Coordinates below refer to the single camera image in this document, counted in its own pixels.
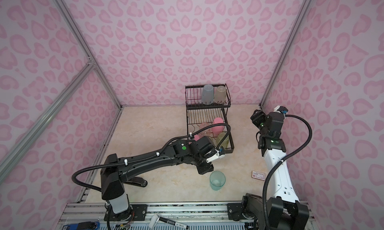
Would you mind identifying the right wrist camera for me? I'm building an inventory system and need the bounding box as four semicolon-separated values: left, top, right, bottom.
274;105;289;115

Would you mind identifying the blue black tool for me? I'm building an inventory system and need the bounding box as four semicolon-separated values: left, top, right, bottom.
62;222;100;230

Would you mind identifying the orange translucent cup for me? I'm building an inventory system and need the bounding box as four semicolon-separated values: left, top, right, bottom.
198;123;211;138

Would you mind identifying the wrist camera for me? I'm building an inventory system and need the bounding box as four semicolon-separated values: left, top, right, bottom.
206;147;226;163
274;105;289;115

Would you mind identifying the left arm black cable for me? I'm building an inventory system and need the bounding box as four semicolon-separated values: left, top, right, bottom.
71;123;232;193

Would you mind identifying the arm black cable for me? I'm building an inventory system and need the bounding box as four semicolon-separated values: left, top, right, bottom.
262;114;313;230
71;123;232;193

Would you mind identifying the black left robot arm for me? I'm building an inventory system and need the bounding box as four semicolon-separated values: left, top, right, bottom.
101;137;225;221

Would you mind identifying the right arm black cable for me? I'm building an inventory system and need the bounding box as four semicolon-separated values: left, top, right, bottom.
262;114;313;230

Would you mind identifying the black stapler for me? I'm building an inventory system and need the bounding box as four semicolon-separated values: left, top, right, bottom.
124;177;148;188

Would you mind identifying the red white card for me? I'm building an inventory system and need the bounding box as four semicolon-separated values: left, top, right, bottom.
252;171;266;181

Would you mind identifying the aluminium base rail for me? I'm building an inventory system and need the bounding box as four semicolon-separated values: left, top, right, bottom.
56;201;257;230

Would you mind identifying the black marker pen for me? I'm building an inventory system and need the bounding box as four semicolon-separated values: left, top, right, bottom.
148;215;190;230

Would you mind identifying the black wire dish rack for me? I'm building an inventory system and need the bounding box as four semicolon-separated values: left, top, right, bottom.
185;84;231;145

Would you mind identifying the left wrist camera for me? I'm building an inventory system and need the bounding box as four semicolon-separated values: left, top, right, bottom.
206;147;226;163

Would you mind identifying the teal cup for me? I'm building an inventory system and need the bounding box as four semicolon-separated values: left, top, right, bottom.
210;171;226;191
201;84;214;105

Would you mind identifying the yellow-green cup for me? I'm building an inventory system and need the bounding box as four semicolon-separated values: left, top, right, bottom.
214;85;227;104

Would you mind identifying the green cup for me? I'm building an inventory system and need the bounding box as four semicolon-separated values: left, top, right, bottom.
216;132;230;149

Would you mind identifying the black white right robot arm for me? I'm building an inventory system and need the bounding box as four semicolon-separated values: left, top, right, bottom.
242;106;313;230

